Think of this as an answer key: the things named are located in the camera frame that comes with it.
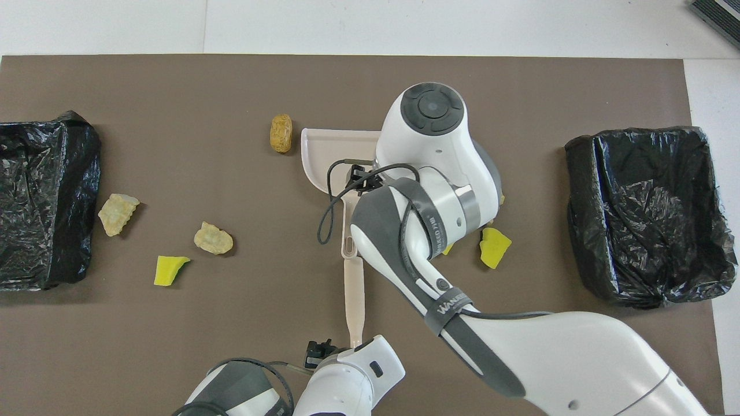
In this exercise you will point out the bin lined with black bag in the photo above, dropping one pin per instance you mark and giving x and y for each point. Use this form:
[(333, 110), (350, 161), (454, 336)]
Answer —
[(647, 231), (34, 202)]

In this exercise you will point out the brown table mat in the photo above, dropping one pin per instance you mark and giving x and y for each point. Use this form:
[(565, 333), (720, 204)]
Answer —
[(115, 346)]

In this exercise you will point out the pale striped bread piece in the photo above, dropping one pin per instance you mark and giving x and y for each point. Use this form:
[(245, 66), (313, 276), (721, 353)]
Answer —
[(117, 214)]

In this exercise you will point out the pale lumpy bread piece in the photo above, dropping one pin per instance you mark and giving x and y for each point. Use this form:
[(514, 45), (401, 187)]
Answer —
[(213, 238)]

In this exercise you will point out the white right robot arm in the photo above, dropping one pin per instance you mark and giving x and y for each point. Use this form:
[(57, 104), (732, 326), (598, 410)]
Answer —
[(578, 358)]

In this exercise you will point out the dark grey ribbed panel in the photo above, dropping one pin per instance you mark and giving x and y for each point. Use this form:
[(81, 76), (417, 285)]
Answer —
[(722, 14)]

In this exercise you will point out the beige plastic dustpan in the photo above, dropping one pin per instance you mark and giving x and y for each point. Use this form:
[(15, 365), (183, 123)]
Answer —
[(329, 150)]

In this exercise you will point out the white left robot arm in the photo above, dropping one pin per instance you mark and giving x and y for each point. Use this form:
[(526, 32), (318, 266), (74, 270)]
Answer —
[(347, 387)]

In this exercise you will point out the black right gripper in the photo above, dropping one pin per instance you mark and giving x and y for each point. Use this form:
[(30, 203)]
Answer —
[(361, 178)]

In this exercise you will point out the yellow sponge piece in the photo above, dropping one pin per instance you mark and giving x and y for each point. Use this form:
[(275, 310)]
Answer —
[(167, 270), (448, 249), (494, 248)]

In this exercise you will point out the beige hand brush black bristles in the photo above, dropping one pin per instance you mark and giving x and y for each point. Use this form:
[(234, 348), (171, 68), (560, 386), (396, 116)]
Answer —
[(354, 300)]

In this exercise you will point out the brown bread loaf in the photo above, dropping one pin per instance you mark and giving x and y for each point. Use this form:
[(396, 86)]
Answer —
[(281, 134)]

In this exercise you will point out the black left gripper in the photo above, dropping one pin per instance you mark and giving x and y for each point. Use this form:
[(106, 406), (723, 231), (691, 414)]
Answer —
[(317, 350)]

